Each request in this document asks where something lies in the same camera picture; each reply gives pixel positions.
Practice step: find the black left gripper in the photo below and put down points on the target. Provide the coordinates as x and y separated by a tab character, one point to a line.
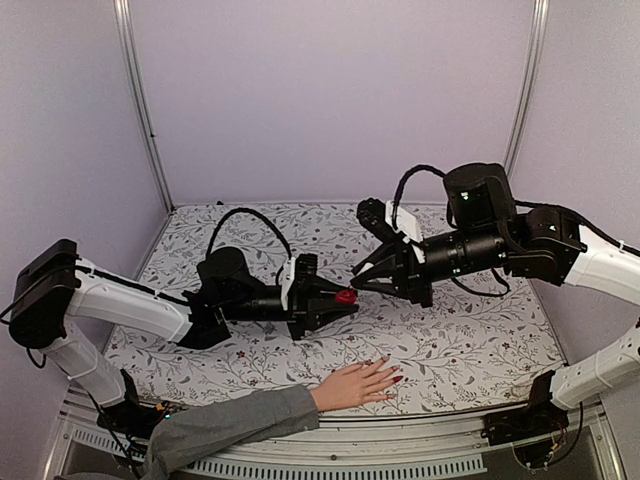
310	302

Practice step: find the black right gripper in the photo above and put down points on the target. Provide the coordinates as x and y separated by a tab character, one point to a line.
408	283

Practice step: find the red nail polish bottle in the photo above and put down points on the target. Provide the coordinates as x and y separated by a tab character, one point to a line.
346	297

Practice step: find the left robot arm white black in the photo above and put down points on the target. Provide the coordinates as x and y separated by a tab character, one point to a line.
60	285

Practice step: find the grey sleeved forearm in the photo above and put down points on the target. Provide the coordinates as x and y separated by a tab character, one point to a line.
197	433

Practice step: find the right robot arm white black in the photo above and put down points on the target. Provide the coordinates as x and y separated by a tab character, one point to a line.
493	231

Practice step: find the mannequin hand with nails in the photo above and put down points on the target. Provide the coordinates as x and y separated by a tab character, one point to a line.
356	385

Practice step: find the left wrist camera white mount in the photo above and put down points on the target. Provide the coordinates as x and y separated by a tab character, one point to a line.
295	269

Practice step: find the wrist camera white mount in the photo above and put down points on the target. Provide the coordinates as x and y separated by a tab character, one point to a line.
391	225
295	269

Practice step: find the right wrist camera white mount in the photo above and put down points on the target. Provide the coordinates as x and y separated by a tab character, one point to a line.
391	225

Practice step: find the aluminium front rail frame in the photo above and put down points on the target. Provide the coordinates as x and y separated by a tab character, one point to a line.
377	443

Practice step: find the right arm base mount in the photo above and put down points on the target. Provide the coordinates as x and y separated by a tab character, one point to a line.
538	417

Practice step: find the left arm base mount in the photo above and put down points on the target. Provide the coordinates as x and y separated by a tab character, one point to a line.
130	417

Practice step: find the aluminium corner post right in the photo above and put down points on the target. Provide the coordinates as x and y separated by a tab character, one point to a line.
533	59

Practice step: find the aluminium corner post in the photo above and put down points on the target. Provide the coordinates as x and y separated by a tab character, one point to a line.
533	59
124	24

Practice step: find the aluminium corner post left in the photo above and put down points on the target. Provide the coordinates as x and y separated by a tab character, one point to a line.
124	24

